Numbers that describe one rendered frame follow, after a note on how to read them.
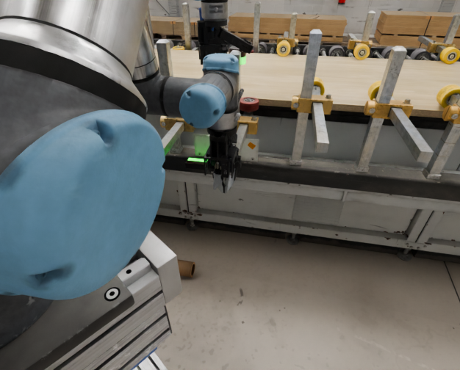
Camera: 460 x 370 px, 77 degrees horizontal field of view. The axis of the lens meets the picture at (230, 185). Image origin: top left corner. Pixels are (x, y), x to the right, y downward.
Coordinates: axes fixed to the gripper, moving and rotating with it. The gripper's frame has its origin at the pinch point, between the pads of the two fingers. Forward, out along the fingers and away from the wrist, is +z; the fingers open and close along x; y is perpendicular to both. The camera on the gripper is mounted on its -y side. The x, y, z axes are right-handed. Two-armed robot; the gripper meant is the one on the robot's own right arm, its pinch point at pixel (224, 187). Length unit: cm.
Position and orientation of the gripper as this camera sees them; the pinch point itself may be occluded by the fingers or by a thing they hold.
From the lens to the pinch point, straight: 81.5
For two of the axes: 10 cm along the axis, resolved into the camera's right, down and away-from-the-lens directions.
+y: -1.9, 5.9, -7.9
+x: 9.8, 1.1, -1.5
